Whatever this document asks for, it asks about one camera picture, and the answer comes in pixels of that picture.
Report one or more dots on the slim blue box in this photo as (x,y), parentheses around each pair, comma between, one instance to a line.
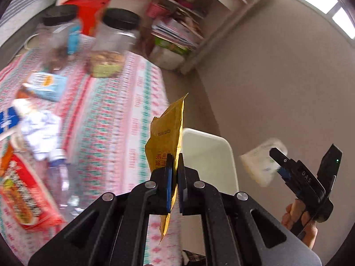
(73,40)

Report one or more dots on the striped quilted sofa cover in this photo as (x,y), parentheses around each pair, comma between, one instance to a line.
(25,2)

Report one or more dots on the stack of magazines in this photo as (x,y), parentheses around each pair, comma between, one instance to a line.
(177,30)

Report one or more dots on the light blue drink carton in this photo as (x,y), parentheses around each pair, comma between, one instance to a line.
(47,86)

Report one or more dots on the crumpled white paper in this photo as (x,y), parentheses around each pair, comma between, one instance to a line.
(41,133)

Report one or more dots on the red food packet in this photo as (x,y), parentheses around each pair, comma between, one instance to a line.
(25,196)

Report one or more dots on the green and white box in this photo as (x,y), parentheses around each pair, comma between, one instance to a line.
(169,54)

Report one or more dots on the clear plastic bottle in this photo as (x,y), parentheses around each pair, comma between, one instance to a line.
(65,183)

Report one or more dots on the yellow paper packet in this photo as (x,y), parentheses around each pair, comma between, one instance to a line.
(166,135)

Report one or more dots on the white paper packet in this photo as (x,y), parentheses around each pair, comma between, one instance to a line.
(259,160)

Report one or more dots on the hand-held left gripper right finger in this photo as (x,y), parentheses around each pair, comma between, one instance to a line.
(181,188)

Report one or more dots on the blue and white packet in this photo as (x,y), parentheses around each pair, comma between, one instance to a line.
(7,122)

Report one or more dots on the patterned knit tablecloth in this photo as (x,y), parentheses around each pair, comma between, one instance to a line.
(116,102)

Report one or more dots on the plaid cloth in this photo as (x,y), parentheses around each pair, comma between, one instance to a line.
(194,259)

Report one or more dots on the orange snack packet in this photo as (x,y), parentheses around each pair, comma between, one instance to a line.
(5,158)

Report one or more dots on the white trash bin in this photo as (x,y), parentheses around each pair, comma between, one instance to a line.
(208,160)

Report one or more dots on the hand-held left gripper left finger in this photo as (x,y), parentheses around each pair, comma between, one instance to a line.
(167,188)

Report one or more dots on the pink basket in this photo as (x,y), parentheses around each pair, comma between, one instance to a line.
(158,11)

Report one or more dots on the red box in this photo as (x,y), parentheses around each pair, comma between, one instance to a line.
(88,8)

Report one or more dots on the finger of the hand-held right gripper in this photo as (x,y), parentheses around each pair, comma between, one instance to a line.
(281,160)

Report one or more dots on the clear jar with brown nuts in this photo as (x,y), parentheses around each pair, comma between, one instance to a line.
(55,47)

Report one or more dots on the clear jar with mixed nuts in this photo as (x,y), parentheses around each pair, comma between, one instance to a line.
(111,52)

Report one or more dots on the person's right hand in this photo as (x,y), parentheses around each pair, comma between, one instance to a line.
(294,213)

